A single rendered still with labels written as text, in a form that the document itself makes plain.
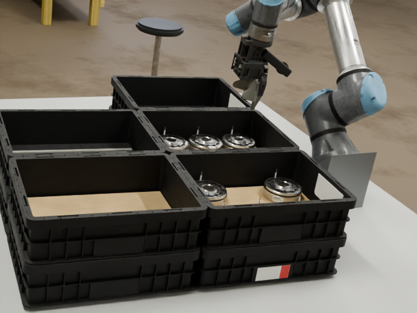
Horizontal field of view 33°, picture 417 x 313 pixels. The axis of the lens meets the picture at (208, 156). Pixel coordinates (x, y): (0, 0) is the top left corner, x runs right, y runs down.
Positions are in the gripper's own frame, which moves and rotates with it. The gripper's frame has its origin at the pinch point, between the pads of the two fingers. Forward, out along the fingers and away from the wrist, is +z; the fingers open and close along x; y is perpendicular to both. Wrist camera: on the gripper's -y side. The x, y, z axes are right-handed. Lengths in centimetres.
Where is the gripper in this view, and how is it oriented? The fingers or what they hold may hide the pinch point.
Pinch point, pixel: (251, 100)
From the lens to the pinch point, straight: 206.2
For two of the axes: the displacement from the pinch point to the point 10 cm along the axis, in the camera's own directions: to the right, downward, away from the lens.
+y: -9.2, 0.3, -4.0
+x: 3.5, 5.5, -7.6
